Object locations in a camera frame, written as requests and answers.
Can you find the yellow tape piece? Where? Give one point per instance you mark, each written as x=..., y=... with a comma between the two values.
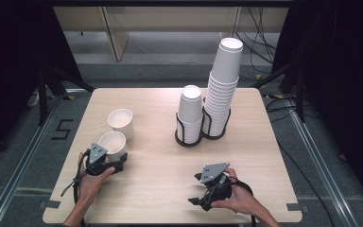
x=277, y=96
x=259, y=76
x=70, y=97

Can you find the beige wooden cabinet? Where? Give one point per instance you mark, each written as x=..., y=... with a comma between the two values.
x=170, y=19

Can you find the aluminium floor rail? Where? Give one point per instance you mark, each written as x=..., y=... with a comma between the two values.
x=321, y=148
x=22, y=167

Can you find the short stack of paper cups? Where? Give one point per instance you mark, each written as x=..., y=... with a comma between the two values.
x=189, y=108

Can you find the tall stack of paper cups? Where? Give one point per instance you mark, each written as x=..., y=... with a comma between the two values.
x=222, y=97

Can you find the black curtain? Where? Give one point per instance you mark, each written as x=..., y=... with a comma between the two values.
x=343, y=78
x=9, y=63

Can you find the white paper cup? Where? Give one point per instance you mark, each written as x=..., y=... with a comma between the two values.
x=115, y=146
x=123, y=124

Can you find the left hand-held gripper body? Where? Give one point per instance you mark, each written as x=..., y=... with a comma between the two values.
x=97, y=154

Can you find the person's left hand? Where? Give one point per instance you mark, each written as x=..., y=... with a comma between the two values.
x=91, y=186

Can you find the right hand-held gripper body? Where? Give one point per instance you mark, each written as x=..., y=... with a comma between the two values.
x=216, y=171

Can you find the person's right hand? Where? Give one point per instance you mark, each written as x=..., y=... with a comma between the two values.
x=239, y=201

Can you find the black metal stand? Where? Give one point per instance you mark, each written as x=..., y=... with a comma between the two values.
x=300, y=94
x=42, y=94

